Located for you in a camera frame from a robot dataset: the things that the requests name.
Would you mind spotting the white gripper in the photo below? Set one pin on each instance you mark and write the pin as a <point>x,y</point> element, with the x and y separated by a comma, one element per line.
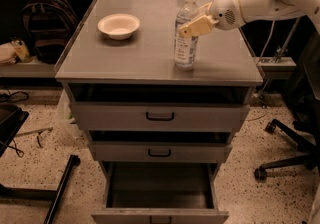
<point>224,12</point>

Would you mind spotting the clear plastic water bottle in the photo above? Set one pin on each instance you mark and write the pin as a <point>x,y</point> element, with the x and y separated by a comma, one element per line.
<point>185,48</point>

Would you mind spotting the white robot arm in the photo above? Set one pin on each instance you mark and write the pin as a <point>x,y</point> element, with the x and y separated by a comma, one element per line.
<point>252,10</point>

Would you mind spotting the grey metal drawer cabinet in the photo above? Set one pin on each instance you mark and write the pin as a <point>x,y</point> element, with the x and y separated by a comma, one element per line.
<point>224,71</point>

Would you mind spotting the top grey drawer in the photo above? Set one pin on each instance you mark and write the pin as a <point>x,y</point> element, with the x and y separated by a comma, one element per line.
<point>102,107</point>

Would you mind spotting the grey drawer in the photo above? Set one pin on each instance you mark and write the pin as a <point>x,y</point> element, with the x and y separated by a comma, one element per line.
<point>102,107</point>
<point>150,146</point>
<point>160,193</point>

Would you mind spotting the middle grey drawer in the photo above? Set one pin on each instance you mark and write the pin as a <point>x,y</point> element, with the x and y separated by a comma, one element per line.
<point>150,146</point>

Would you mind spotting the small yellow bottle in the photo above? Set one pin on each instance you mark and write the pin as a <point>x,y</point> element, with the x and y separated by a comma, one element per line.
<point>21,50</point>

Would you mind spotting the bottom grey drawer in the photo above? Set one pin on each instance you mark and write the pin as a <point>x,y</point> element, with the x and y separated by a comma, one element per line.
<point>160,193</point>

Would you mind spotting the white paper bowl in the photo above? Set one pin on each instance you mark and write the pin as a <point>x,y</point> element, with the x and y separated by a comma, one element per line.
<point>119,26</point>

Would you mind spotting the grey metal diagonal rod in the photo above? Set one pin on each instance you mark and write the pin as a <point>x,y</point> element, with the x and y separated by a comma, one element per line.
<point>281,50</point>

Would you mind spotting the dark brown backpack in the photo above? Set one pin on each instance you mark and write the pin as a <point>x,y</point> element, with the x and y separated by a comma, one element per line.
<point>49,24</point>

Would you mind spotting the white cloth item on shelf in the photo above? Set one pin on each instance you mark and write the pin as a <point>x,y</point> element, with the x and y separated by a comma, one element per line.
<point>7,54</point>

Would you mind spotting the black table leg frame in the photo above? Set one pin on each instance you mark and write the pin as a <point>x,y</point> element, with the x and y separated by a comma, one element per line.
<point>54,196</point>

